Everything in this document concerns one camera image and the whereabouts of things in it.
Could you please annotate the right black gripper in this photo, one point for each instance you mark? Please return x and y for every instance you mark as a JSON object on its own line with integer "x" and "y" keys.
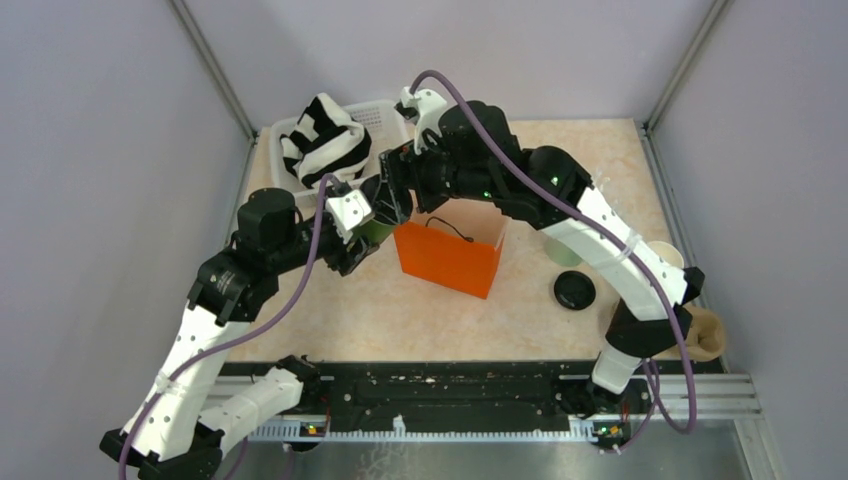
{"x": 414, "y": 166}

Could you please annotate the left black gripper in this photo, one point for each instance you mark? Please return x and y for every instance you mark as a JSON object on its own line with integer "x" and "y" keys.
{"x": 342, "y": 259}

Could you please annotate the orange paper bag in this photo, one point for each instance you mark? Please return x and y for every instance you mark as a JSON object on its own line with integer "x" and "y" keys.
{"x": 458, "y": 246}

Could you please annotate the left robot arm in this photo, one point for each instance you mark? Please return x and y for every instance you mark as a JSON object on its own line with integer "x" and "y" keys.
{"x": 174, "y": 434}

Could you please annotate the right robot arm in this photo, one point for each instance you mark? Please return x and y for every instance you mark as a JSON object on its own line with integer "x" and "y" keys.
{"x": 468, "y": 152}

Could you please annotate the white plastic basket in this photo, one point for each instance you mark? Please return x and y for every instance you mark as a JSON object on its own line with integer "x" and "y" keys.
{"x": 385, "y": 126}

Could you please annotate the black white striped cloth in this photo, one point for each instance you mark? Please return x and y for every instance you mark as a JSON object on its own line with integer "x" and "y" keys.
{"x": 325, "y": 140}

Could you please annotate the green straw holder cup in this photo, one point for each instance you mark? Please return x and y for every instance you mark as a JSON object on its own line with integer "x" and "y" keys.
{"x": 561, "y": 254}

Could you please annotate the black lid on table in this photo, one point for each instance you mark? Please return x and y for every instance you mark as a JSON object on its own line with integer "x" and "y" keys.
{"x": 574, "y": 290}

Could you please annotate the stack of paper cups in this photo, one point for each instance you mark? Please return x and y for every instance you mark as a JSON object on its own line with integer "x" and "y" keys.
{"x": 668, "y": 253}

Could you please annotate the cardboard cup carrier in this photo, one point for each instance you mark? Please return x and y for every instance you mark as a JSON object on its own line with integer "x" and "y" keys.
{"x": 705, "y": 336}

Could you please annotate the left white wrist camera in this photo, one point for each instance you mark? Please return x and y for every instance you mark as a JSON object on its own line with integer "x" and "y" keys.
{"x": 349, "y": 212}

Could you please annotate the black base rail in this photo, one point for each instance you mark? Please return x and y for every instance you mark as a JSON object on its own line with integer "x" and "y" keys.
{"x": 456, "y": 402}

